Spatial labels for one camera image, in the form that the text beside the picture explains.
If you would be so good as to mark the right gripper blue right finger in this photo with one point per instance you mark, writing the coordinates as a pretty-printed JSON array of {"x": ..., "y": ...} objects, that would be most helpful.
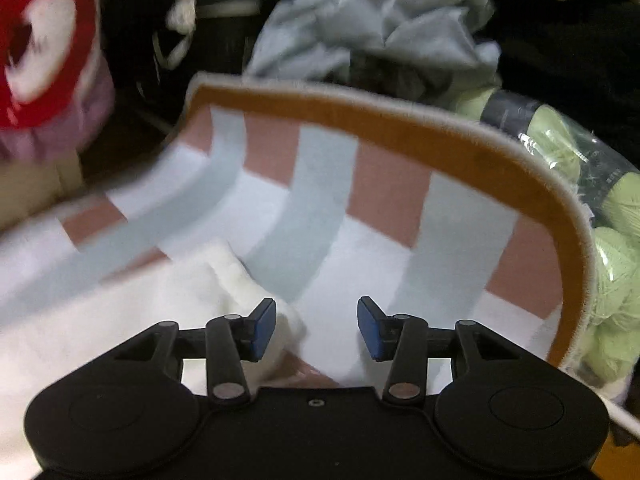
[{"x": 401, "y": 340}]

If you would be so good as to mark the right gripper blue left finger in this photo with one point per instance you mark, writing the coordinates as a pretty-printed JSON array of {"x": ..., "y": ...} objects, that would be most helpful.
[{"x": 231, "y": 340}]

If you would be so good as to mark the white fleece hooded jacket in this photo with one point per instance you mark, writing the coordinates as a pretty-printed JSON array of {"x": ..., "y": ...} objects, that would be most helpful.
[{"x": 48, "y": 345}]

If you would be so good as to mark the black clothes pile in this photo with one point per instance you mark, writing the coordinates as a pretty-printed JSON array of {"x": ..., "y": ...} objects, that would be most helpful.
[{"x": 580, "y": 56}]

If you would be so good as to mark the checkered pink grey rug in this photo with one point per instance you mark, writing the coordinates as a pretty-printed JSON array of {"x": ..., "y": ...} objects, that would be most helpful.
[{"x": 326, "y": 195}]

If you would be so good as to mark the light green yarn pack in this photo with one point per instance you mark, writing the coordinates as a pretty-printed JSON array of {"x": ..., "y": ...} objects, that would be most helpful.
[{"x": 607, "y": 187}]

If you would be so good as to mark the quilted strawberry bedspread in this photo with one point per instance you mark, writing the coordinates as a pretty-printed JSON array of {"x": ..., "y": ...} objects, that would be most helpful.
[{"x": 56, "y": 89}]

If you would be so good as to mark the grey crumpled garment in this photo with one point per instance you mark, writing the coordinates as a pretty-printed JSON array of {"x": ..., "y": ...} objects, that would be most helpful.
[{"x": 414, "y": 48}]

